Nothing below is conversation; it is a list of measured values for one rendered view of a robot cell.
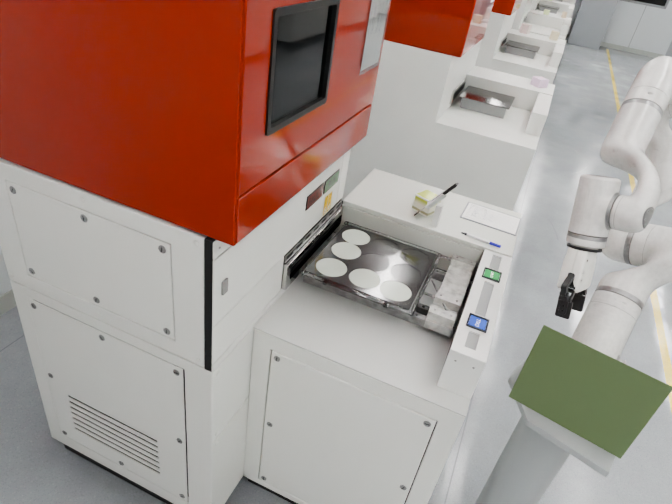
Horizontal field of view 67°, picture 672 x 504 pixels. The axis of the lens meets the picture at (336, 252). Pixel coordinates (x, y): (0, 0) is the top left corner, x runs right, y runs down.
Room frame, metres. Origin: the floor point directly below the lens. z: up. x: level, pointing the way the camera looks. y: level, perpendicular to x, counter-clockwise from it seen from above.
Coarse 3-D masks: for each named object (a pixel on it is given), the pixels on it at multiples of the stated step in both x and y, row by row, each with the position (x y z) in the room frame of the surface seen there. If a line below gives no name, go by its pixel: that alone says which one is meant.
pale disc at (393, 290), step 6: (384, 282) 1.29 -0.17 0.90; (390, 282) 1.30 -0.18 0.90; (396, 282) 1.30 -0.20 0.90; (384, 288) 1.26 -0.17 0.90; (390, 288) 1.27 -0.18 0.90; (396, 288) 1.27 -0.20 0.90; (402, 288) 1.28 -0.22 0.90; (408, 288) 1.28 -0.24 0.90; (384, 294) 1.23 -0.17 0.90; (390, 294) 1.24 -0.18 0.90; (396, 294) 1.24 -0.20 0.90; (402, 294) 1.25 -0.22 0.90; (408, 294) 1.25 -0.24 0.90; (396, 300) 1.21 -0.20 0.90; (402, 300) 1.22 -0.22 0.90
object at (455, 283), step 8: (448, 272) 1.44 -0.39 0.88; (456, 272) 1.45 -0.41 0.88; (464, 272) 1.46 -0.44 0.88; (448, 280) 1.39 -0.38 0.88; (456, 280) 1.40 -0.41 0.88; (464, 280) 1.41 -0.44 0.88; (440, 288) 1.34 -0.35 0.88; (448, 288) 1.35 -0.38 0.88; (456, 288) 1.36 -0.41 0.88; (464, 288) 1.36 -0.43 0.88; (456, 296) 1.31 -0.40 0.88; (456, 312) 1.23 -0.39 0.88; (432, 328) 1.16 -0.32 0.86; (440, 328) 1.16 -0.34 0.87; (448, 328) 1.15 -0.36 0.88
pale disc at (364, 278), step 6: (354, 270) 1.33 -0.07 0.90; (360, 270) 1.33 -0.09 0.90; (366, 270) 1.34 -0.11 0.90; (354, 276) 1.30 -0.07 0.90; (360, 276) 1.30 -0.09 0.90; (366, 276) 1.31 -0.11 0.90; (372, 276) 1.31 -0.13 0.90; (378, 276) 1.32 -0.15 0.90; (354, 282) 1.27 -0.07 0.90; (360, 282) 1.27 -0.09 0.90; (366, 282) 1.28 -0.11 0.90; (372, 282) 1.28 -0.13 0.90; (378, 282) 1.29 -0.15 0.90
